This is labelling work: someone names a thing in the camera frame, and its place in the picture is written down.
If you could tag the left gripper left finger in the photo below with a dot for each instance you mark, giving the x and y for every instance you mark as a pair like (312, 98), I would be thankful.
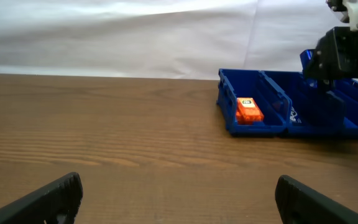
(54, 199)

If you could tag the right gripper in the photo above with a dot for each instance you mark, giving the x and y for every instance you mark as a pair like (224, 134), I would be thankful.
(340, 56)

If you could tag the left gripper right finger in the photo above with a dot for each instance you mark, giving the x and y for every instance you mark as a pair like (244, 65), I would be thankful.
(303, 205)

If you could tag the blue candy pack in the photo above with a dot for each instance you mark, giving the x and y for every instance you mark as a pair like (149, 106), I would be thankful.
(306, 57)
(292, 114)

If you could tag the blue tray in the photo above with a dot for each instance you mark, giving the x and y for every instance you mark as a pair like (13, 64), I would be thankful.
(250, 84)

